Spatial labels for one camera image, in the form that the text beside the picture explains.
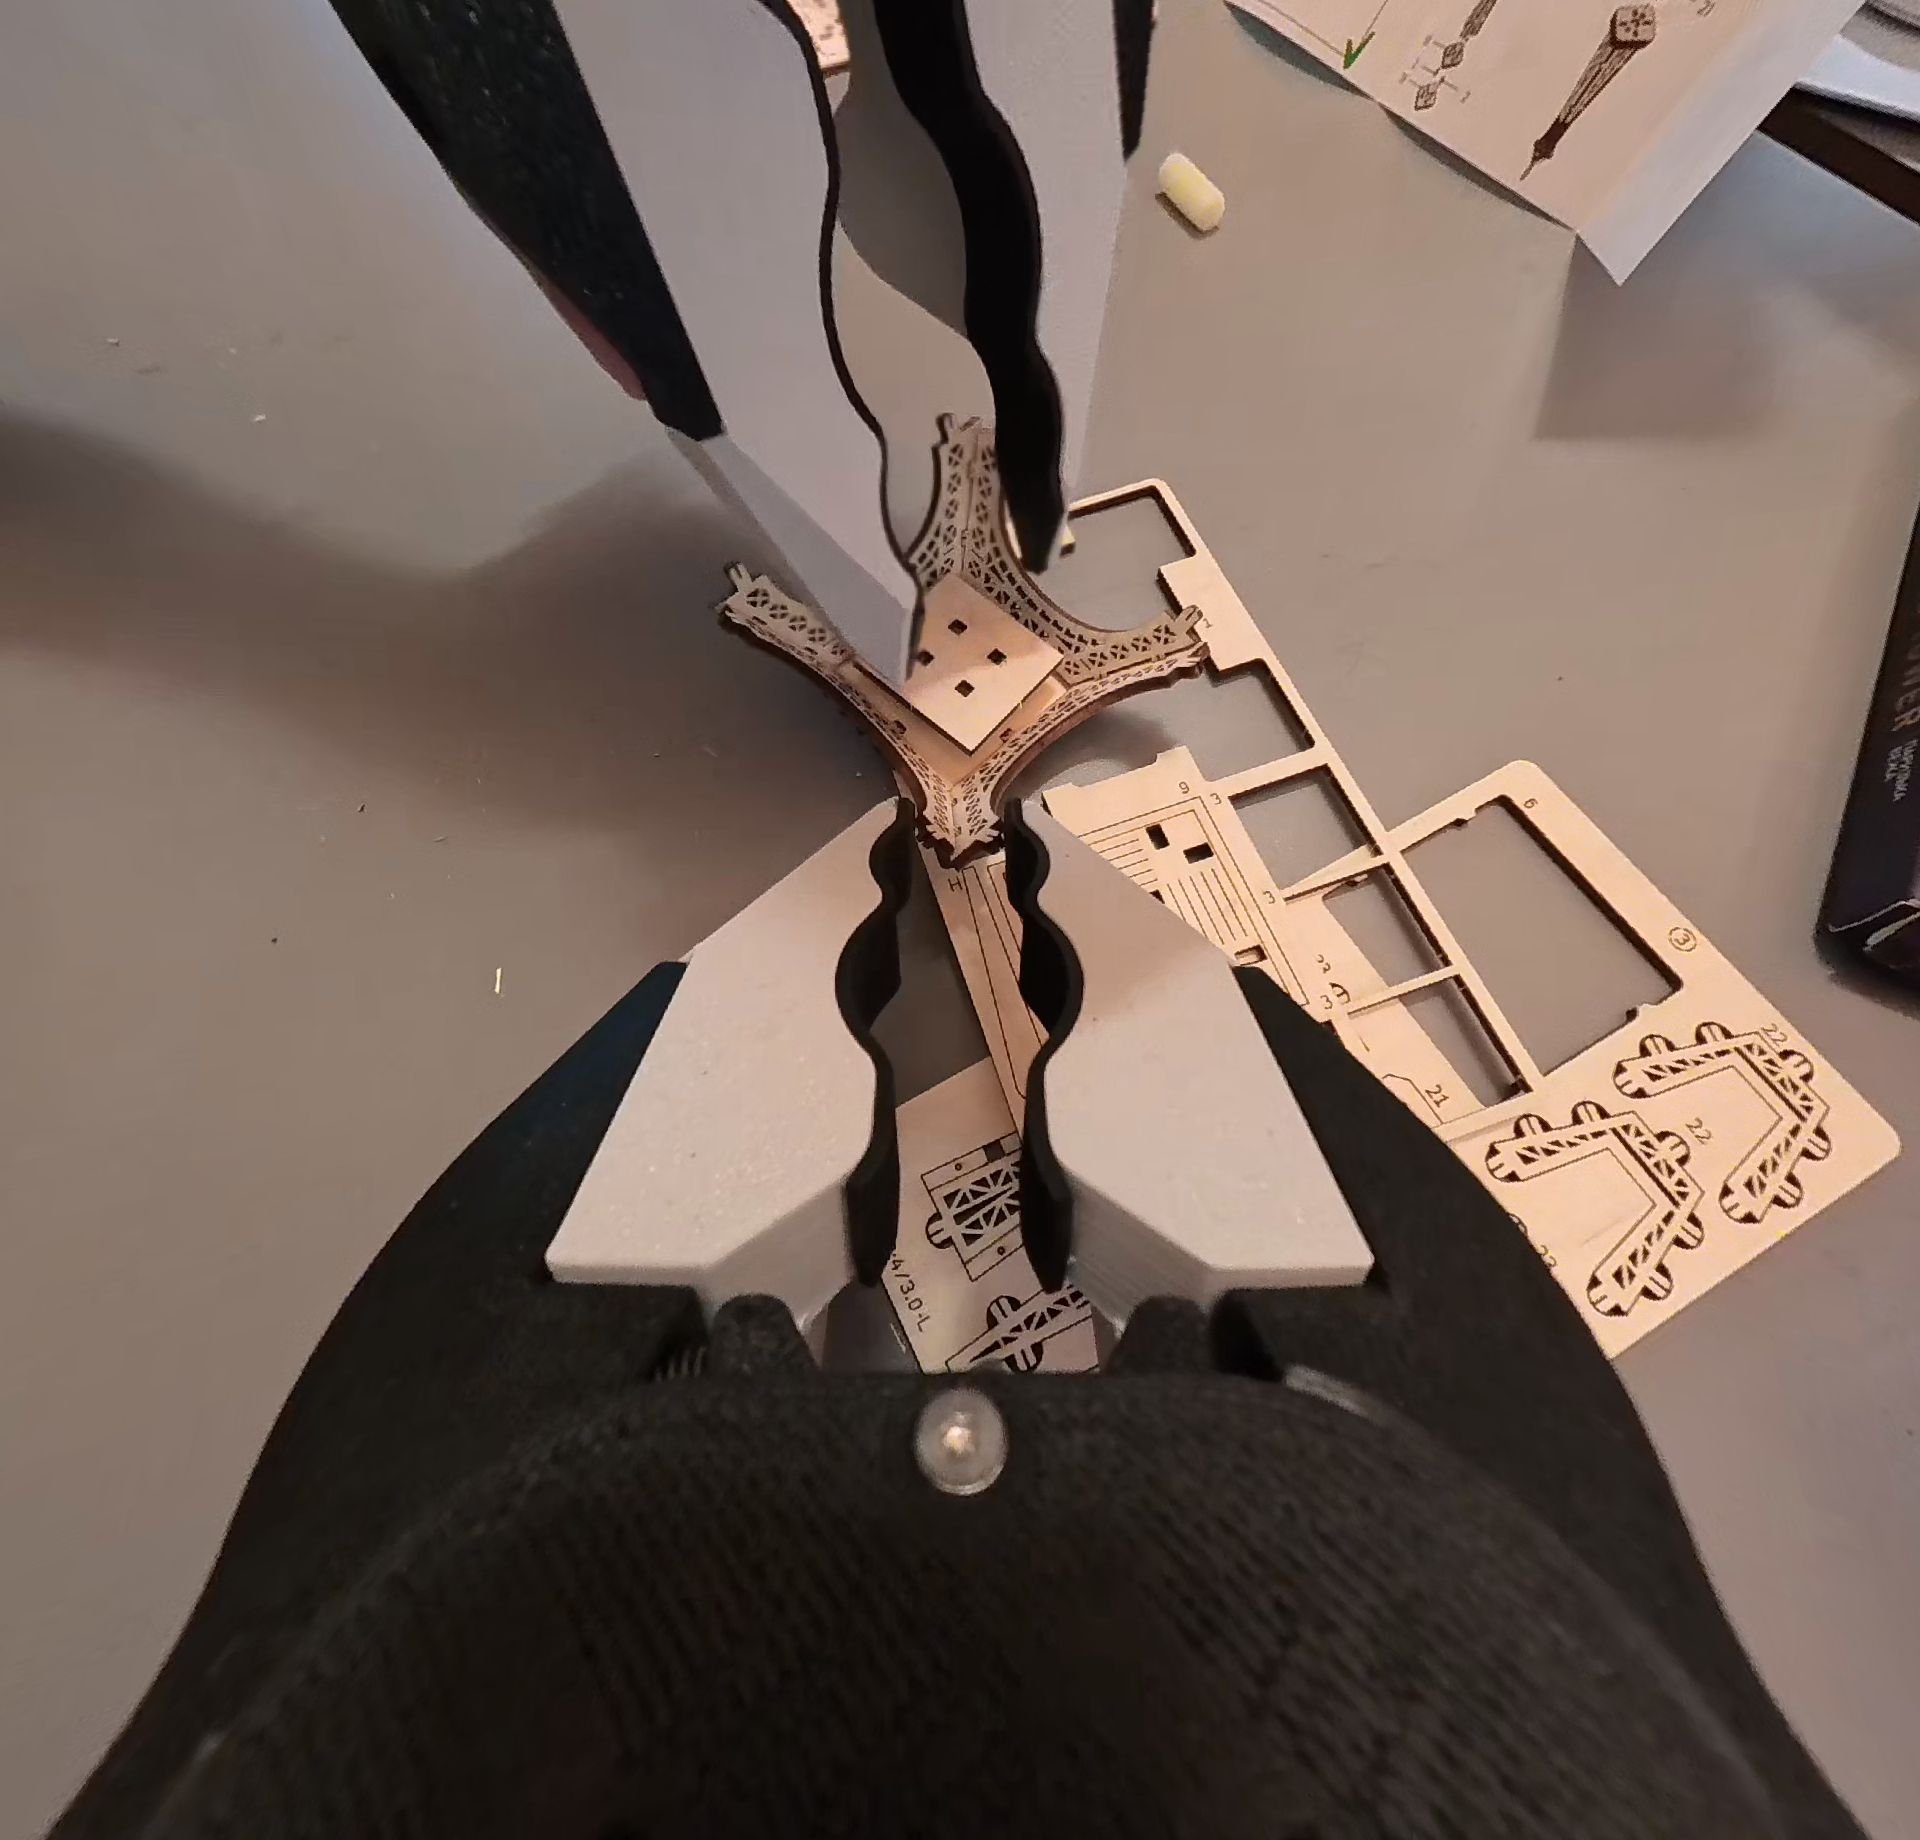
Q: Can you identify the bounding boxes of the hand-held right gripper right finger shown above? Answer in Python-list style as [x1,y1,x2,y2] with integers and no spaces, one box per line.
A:
[1006,802,1376,1333]

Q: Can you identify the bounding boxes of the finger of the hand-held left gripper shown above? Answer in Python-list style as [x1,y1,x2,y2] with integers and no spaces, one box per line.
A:
[864,0,1162,578]
[537,0,927,683]

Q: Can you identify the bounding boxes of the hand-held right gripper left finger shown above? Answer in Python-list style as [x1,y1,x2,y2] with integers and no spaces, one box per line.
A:
[545,795,919,1333]

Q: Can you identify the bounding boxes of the wooden lattice tower base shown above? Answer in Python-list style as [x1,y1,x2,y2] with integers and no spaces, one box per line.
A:
[719,415,1216,868]

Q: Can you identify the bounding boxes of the square wooden plate four holes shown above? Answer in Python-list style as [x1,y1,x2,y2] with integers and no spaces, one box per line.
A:
[898,595,1069,753]

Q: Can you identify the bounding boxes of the small dotted wooden parts sheet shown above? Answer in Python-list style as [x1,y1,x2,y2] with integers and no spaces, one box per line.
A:
[733,0,856,73]

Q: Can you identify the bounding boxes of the engraved wooden parts sheet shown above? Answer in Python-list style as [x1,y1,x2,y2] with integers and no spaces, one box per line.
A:
[883,774,1247,1379]

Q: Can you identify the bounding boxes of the wooden parts sheet with cutouts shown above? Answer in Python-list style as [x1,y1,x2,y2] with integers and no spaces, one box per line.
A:
[1069,477,1900,1359]

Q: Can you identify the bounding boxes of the folded assembly instruction sheet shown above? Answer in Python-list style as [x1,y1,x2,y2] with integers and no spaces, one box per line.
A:
[1171,0,1913,282]

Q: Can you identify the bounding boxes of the purple model kit box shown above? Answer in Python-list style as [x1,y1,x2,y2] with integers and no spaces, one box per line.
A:
[1814,625,1920,979]

